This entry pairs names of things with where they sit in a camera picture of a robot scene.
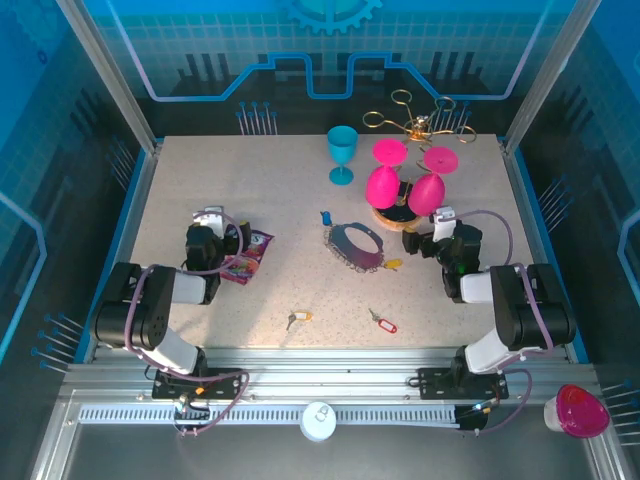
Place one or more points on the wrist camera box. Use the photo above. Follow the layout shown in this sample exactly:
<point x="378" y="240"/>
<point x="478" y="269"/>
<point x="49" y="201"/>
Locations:
<point x="214" y="219"/>
<point x="443" y="222"/>

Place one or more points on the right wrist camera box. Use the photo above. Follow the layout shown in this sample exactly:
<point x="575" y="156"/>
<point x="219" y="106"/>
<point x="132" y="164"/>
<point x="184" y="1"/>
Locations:
<point x="443" y="222"/>

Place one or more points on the aluminium frame post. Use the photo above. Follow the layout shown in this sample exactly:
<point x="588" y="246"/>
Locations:
<point x="547" y="75"/>
<point x="112" y="75"/>

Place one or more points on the pink plastic goblet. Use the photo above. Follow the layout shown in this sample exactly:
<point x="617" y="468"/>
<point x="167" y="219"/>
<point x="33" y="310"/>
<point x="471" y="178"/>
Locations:
<point x="382" y="187"/>
<point x="427" y="195"/>

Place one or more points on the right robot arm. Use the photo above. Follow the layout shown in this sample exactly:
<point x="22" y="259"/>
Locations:
<point x="525" y="320"/>

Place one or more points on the long aluminium frame rail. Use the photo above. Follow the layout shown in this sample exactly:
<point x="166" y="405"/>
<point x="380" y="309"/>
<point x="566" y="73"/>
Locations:
<point x="325" y="380"/>

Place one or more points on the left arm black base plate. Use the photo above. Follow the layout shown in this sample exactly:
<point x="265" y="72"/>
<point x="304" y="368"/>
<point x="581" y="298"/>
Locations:
<point x="225" y="380"/>

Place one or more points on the purple candy bag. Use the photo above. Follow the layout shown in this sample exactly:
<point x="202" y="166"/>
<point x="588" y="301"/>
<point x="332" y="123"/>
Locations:
<point x="250" y="265"/>

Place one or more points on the white cup with pink lid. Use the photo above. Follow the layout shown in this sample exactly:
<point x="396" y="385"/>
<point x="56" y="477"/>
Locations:
<point x="580" y="410"/>

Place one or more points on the metal keyring holder with rings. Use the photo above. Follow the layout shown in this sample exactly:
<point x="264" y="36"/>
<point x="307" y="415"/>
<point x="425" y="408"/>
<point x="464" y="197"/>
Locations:
<point x="360" y="257"/>

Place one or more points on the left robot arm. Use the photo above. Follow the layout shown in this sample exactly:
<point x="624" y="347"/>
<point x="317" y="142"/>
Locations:
<point x="150" y="320"/>

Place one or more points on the key with yellow tag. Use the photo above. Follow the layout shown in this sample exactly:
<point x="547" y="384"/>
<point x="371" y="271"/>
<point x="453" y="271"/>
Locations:
<point x="395" y="262"/>
<point x="302" y="316"/>

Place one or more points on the aluminium side rail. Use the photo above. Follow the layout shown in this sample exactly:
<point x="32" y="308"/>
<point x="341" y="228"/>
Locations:
<point x="134" y="225"/>
<point x="531" y="225"/>

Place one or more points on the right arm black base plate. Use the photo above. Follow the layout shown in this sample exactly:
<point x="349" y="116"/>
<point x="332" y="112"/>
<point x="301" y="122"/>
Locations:
<point x="432" y="382"/>

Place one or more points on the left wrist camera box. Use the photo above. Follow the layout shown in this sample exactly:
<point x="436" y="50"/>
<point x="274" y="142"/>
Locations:
<point x="214" y="219"/>

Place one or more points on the key with red tag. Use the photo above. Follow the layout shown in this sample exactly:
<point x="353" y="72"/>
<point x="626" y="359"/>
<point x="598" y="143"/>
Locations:
<point x="387" y="326"/>

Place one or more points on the teal plastic goblet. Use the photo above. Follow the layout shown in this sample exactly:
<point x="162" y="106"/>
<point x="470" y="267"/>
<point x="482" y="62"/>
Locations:
<point x="342" y="142"/>

